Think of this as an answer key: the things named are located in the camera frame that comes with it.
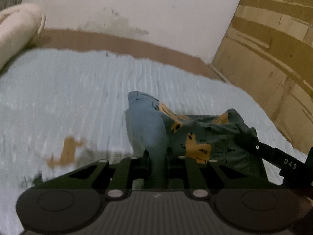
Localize blue orange patterned pants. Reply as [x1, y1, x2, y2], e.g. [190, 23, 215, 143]
[128, 91, 267, 188]

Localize light blue deer bedspread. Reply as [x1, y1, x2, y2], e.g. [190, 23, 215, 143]
[1, 49, 307, 234]

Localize plywood wardrobe panel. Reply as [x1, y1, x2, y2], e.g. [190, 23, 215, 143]
[212, 0, 312, 153]

